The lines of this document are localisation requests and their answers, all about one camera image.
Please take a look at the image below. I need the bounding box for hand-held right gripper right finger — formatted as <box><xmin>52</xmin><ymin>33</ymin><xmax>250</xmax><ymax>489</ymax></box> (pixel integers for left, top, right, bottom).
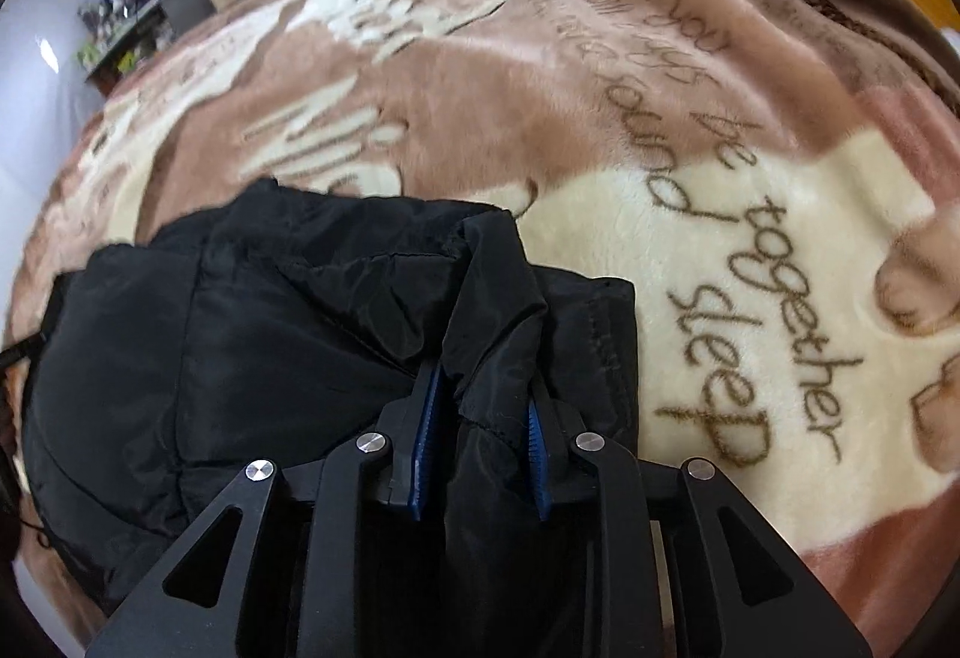
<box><xmin>527</xmin><ymin>377</ymin><xmax>875</xmax><ymax>658</ymax></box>

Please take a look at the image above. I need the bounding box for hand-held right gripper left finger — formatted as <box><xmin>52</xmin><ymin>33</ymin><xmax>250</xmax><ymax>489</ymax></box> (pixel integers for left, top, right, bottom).
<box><xmin>86</xmin><ymin>362</ymin><xmax>443</xmax><ymax>658</ymax></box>

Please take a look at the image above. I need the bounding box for black puffer jacket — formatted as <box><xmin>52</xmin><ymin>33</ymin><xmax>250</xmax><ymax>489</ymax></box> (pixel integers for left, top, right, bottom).
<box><xmin>11</xmin><ymin>176</ymin><xmax>668</xmax><ymax>658</ymax></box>

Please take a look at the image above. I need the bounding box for brown printed blanket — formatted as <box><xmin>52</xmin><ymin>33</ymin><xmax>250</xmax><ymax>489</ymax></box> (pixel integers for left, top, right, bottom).
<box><xmin>0</xmin><ymin>0</ymin><xmax>960</xmax><ymax>651</ymax></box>

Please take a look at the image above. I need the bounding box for cluttered desk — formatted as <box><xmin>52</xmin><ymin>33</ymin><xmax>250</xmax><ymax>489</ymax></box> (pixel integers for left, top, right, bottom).
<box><xmin>79</xmin><ymin>0</ymin><xmax>215</xmax><ymax>97</ymax></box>

